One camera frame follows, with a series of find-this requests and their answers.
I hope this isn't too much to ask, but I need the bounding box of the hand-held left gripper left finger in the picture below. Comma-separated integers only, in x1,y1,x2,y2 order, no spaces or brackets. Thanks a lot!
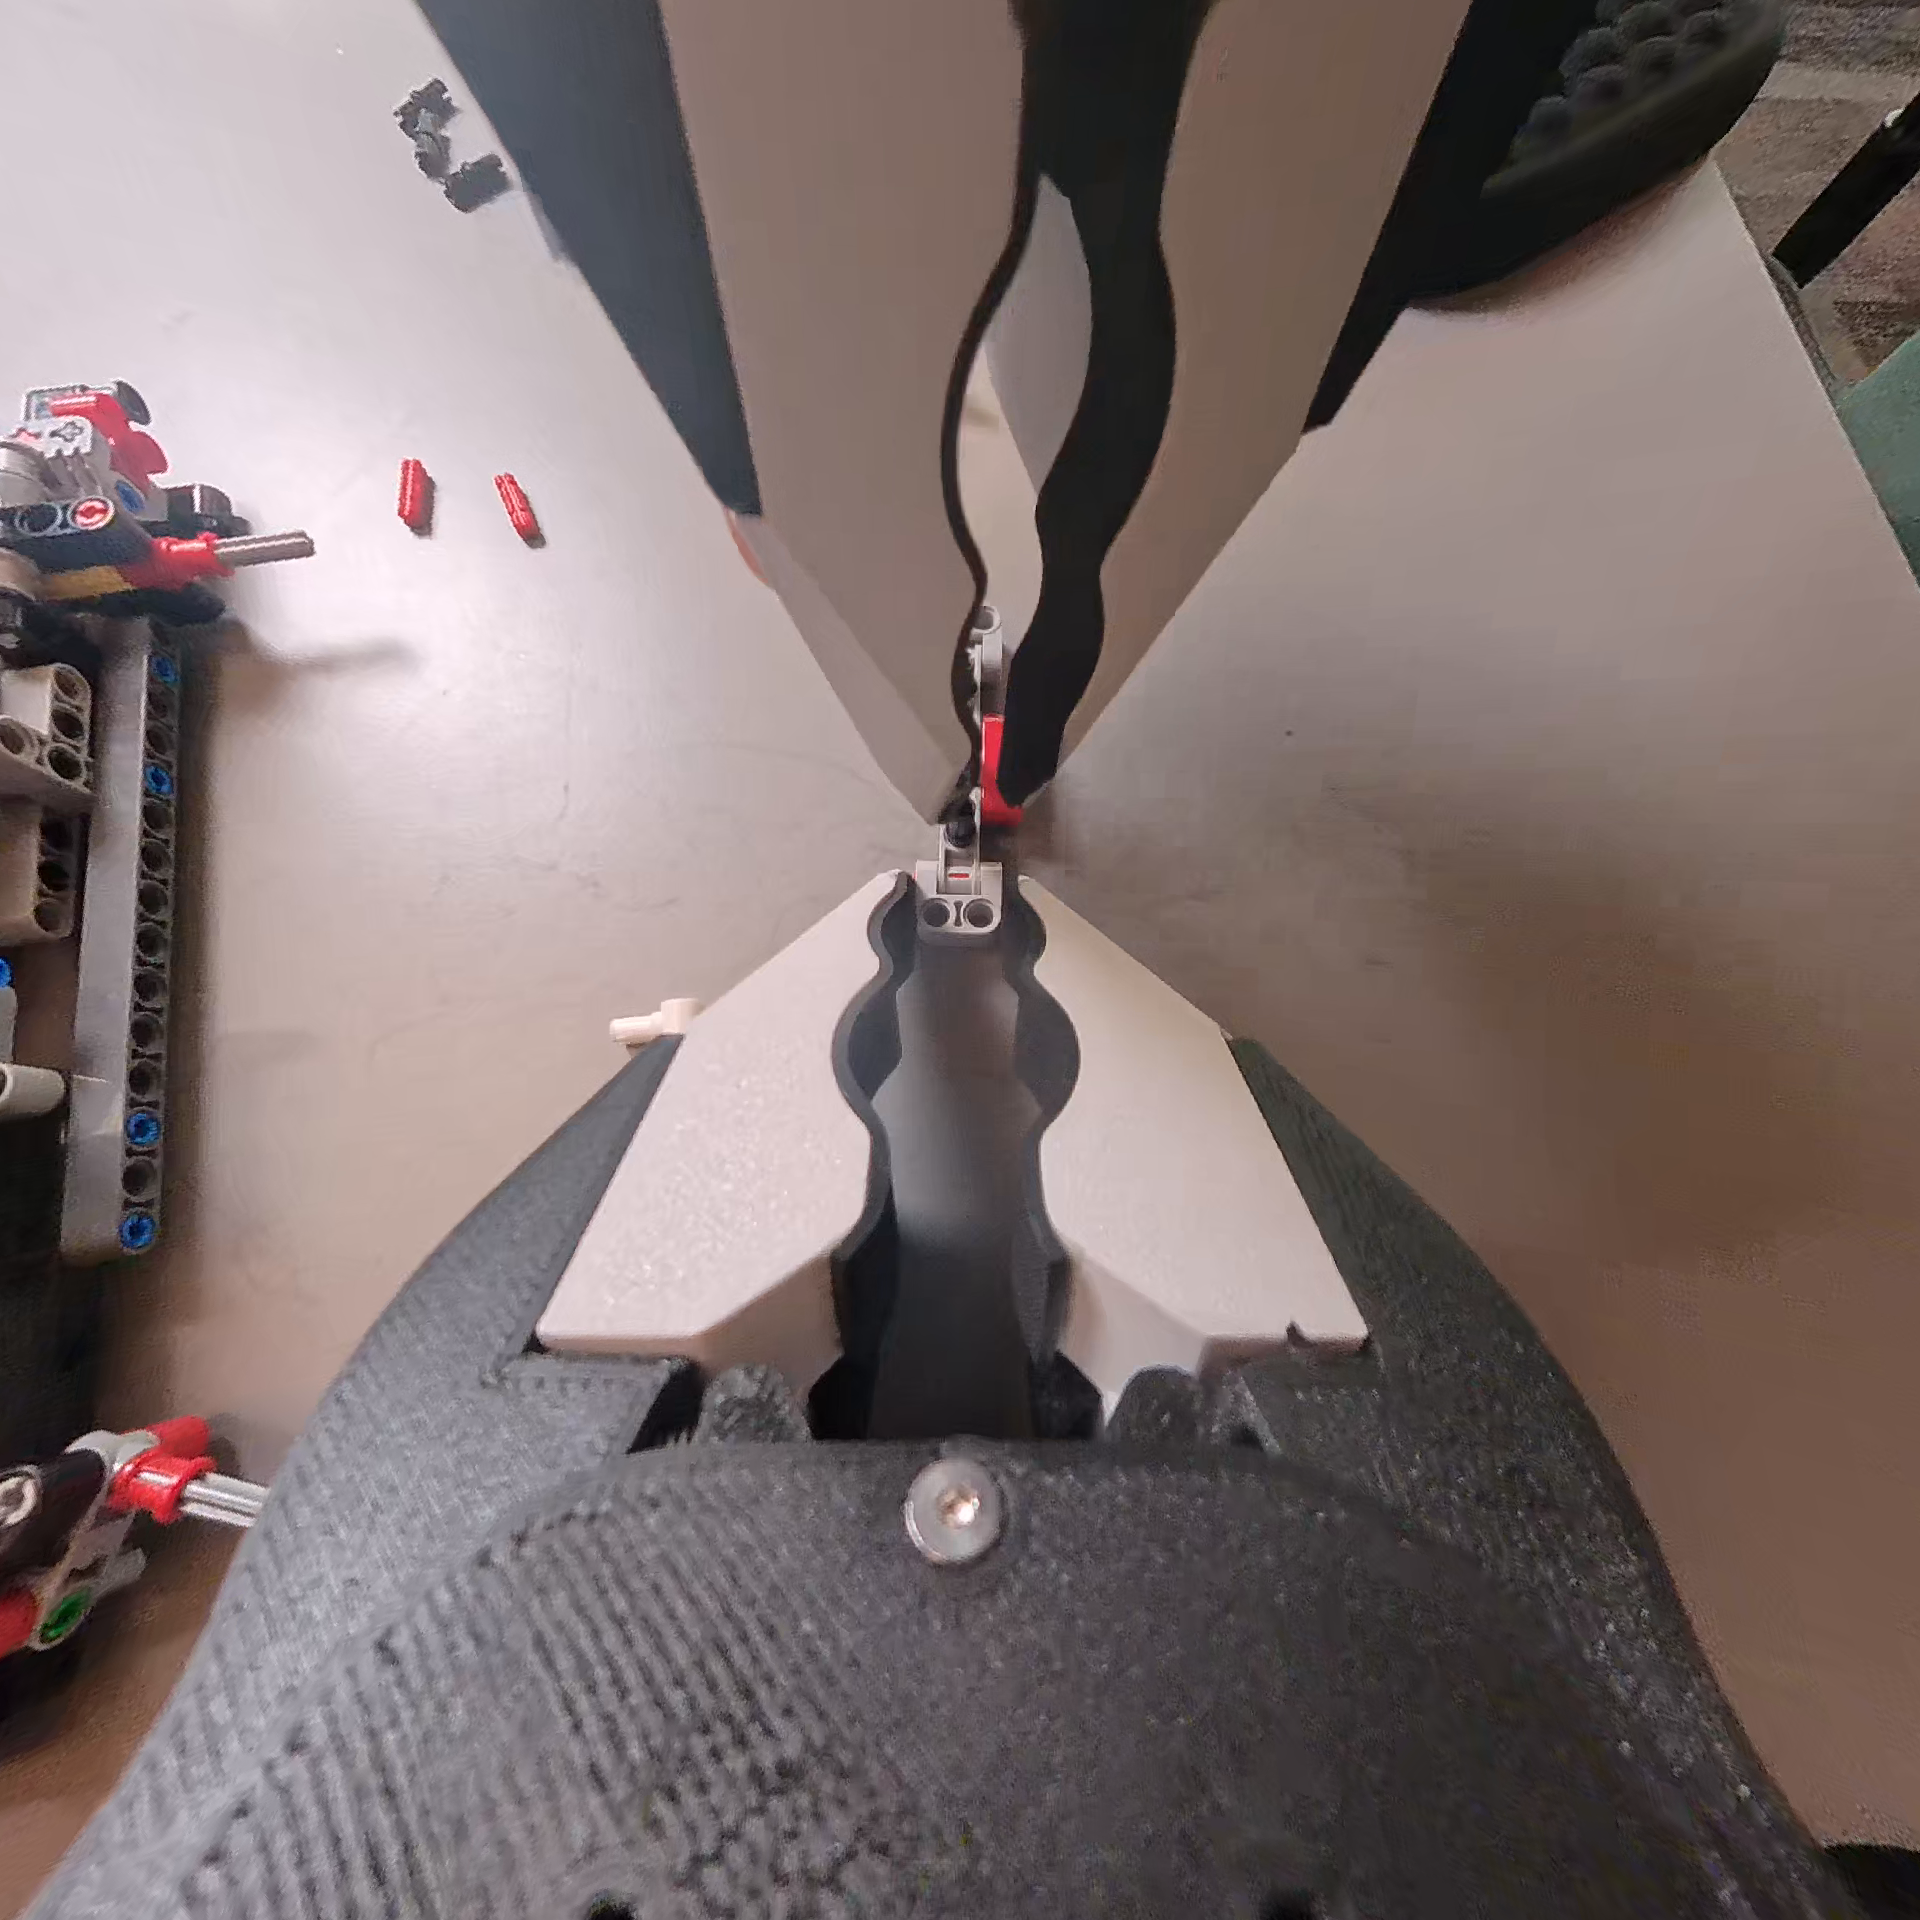
533,872,913,1365

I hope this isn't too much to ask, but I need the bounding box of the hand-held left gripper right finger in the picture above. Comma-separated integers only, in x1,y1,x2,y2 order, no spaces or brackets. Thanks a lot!
1000,876,1370,1389

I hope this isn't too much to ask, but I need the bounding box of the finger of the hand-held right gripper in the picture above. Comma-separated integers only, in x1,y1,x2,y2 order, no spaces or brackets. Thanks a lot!
982,0,1475,816
661,0,1048,816

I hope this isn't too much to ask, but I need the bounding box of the grey and red lego assembly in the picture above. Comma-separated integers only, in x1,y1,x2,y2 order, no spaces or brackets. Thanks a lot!
952,605,1032,843

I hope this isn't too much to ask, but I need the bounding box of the lego car chassis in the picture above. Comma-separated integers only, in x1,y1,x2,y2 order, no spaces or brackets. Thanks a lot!
0,378,316,1684

